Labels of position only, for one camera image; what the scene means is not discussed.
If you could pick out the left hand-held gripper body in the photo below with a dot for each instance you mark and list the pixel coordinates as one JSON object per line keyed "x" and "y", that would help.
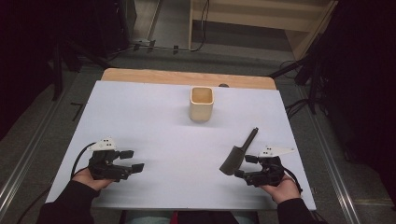
{"x": 104, "y": 169}

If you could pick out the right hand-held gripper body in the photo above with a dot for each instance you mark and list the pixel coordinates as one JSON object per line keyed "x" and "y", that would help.
{"x": 267, "y": 174}

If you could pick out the black spatula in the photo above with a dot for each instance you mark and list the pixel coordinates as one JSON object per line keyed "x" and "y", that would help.
{"x": 233, "y": 161}

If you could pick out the beige square cup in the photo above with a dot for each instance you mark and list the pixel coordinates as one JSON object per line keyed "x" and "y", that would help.
{"x": 201, "y": 109}

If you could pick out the person's left hand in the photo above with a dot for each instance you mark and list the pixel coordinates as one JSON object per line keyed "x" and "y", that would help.
{"x": 88, "y": 182}

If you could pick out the person's right hand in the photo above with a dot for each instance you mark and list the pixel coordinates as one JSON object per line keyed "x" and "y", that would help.
{"x": 285, "y": 191}

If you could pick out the white table board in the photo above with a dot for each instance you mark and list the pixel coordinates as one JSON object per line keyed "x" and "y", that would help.
{"x": 155, "y": 130}

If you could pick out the wooden table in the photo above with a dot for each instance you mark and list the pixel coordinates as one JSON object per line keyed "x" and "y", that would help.
{"x": 155, "y": 76}

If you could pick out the black metal stand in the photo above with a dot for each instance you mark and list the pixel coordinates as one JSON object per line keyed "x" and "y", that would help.
{"x": 57, "y": 77}
{"x": 312, "y": 90}

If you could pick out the black floor clip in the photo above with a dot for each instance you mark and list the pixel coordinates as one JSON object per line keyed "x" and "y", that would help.
{"x": 137, "y": 47}

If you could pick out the dark curtain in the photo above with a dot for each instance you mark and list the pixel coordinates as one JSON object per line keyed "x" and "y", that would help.
{"x": 25, "y": 62}
{"x": 367, "y": 93}

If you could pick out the black cabinet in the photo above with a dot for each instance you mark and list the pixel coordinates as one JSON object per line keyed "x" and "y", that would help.
{"x": 121, "y": 21}

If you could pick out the light wooden shelf unit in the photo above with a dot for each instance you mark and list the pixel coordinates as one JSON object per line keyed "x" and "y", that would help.
{"x": 249, "y": 15}

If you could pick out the metal floor rail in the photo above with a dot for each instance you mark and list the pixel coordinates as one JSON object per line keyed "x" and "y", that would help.
{"x": 18, "y": 179}
{"x": 334, "y": 161}

